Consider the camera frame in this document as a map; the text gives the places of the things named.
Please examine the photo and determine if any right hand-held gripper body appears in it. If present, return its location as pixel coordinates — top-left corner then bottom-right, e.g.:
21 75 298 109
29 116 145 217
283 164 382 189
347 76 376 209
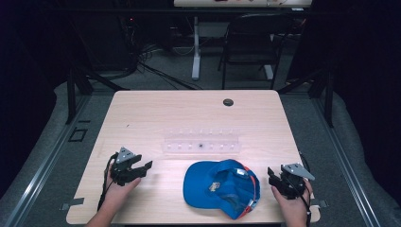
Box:
276 163 316 201

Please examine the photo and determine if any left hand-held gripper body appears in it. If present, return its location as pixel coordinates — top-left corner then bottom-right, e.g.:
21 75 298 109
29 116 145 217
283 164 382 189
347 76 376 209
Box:
109 146 143 187

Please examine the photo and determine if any person's left hand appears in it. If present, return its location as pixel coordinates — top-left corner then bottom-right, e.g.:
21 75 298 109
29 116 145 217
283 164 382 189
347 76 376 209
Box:
105 164 142 210

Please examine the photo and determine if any person's right hand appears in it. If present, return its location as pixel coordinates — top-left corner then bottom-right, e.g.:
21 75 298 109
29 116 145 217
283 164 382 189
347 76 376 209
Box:
270 179 315 220

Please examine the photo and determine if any clear plastic tray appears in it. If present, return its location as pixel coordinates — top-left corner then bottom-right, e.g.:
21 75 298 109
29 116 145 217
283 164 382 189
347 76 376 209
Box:
162 127 243 156

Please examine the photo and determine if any blue baseball cap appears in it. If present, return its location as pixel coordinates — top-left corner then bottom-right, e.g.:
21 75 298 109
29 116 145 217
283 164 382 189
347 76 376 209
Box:
183 158 262 221

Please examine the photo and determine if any black metal stand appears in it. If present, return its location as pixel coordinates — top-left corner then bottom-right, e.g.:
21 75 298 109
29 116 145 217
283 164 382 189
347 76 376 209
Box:
276 66 336 129
64 61 131 126

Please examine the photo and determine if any white desk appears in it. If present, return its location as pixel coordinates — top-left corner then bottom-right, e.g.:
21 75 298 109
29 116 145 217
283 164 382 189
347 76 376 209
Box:
172 0 314 81

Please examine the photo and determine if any dark curtain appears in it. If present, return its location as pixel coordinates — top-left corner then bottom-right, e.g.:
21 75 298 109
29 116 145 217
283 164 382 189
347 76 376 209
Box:
310 0 401 204

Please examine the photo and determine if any black chair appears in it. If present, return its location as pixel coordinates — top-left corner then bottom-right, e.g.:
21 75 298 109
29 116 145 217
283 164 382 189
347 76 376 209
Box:
217 12 305 91

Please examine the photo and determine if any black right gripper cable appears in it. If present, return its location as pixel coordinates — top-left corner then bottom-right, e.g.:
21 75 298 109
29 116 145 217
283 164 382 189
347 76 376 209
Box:
297 151 313 227

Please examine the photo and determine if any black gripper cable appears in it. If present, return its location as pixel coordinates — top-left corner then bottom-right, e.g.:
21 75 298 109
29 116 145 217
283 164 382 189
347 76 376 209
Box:
297 151 313 227
96 153 118 212

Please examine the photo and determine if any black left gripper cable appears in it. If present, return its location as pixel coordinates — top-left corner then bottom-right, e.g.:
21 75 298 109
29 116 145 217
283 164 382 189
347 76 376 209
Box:
96 153 118 212

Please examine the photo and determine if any grey table bracket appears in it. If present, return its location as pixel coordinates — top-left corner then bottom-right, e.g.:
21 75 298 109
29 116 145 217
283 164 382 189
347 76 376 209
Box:
310 198 330 209
59 197 86 212

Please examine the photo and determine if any aluminium floor rail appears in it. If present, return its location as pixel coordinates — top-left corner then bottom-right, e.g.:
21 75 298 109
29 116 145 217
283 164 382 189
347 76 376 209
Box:
3 94 93 227
310 94 383 227

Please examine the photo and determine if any bundle of floor cables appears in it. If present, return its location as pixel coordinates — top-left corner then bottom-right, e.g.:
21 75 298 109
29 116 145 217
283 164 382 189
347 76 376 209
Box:
118 17 203 92

